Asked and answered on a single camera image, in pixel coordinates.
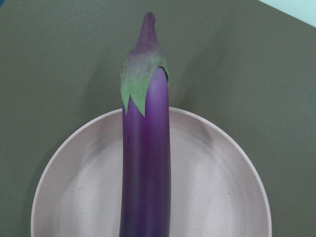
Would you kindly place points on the purple eggplant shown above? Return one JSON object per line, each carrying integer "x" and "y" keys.
{"x": 146, "y": 179}

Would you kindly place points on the pink plate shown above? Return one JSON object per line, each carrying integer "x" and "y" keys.
{"x": 183, "y": 178}

